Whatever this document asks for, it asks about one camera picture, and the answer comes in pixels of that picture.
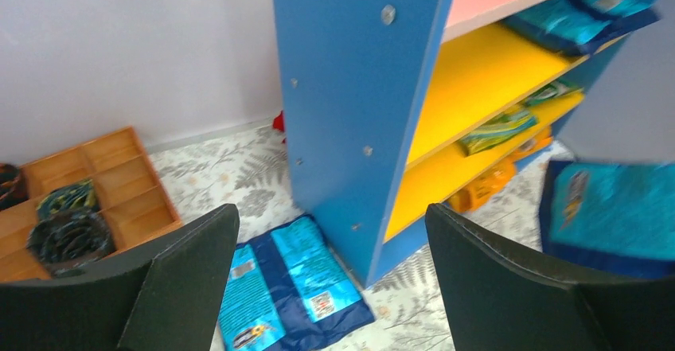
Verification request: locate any black tape roll front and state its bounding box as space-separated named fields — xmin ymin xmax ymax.
xmin=26 ymin=209 xmax=117 ymax=278

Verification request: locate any black tape roll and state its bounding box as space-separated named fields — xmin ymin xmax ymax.
xmin=37 ymin=178 xmax=99 ymax=220
xmin=26 ymin=209 xmax=117 ymax=278
xmin=1 ymin=163 xmax=29 ymax=210

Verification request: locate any black tape roll back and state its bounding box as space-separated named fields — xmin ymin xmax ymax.
xmin=1 ymin=163 xmax=29 ymax=210

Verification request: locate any yellow green Fox's candy bag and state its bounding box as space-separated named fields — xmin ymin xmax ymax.
xmin=459 ymin=104 xmax=538 ymax=156

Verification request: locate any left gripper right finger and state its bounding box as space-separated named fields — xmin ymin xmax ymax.
xmin=425 ymin=204 xmax=674 ymax=350

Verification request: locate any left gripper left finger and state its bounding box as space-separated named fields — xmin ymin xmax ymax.
xmin=1 ymin=204 xmax=240 ymax=350

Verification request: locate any red object behind shelf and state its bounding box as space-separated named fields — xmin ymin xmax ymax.
xmin=271 ymin=111 xmax=287 ymax=143

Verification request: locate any large blue candy bag front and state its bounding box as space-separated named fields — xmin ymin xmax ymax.
xmin=501 ymin=0 xmax=660 ymax=57

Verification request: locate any wooden compartment tray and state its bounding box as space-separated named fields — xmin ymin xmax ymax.
xmin=1 ymin=127 xmax=182 ymax=283

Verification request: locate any orange mango candy bag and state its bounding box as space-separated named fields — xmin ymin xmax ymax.
xmin=447 ymin=158 xmax=517 ymax=213

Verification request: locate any blue shelf unit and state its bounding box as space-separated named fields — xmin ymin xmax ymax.
xmin=273 ymin=0 xmax=674 ymax=287

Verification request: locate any black tape roll middle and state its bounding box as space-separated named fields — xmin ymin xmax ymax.
xmin=37 ymin=178 xmax=99 ymax=220

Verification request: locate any orange candy bag under shelf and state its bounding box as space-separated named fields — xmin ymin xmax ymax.
xmin=510 ymin=127 xmax=553 ymax=162

